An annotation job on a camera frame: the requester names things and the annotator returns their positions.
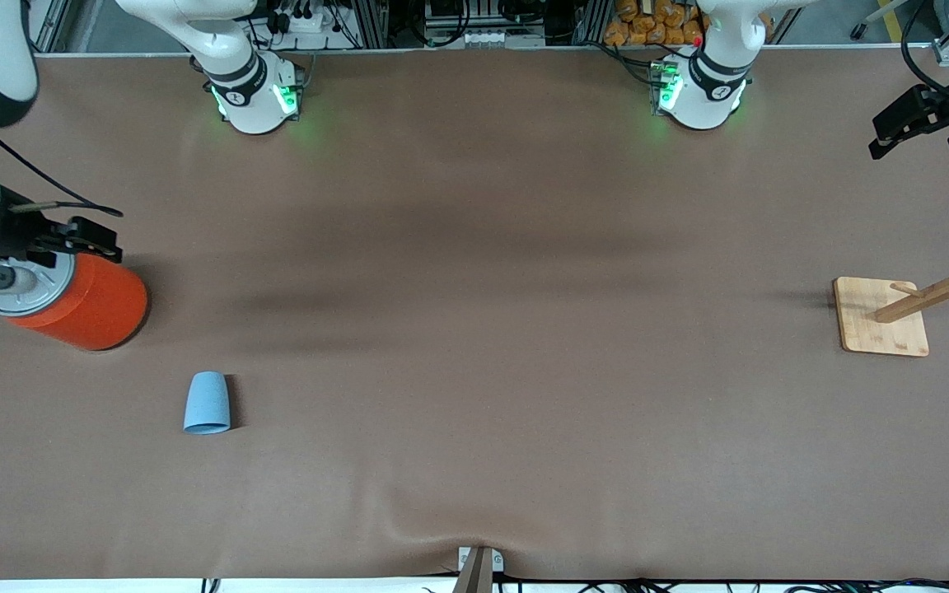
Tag blue plastic cup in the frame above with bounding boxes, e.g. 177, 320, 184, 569
183, 371, 231, 436

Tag orange can with grey lid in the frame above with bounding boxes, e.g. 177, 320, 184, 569
0, 251, 149, 353

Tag wooden mug tree rack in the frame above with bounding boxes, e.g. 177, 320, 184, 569
833, 221, 949, 357

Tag orange snack bags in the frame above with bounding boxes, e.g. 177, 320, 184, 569
604, 0, 706, 48

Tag power strip with black plugs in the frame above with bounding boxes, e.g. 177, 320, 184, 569
267, 0, 340, 35

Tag white power strip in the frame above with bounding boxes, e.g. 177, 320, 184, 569
458, 31, 546, 49

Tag brown table cover mat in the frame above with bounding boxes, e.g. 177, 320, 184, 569
0, 45, 949, 581

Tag brown wooden bar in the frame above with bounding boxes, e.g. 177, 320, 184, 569
451, 547, 494, 593

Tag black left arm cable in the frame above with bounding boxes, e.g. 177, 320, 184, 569
900, 0, 949, 113

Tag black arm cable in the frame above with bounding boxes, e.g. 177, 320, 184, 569
0, 128, 124, 218
900, 0, 949, 113

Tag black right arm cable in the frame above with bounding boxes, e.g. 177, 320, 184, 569
0, 128, 124, 218

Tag grey metal bracket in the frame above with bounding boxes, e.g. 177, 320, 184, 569
458, 546, 505, 574

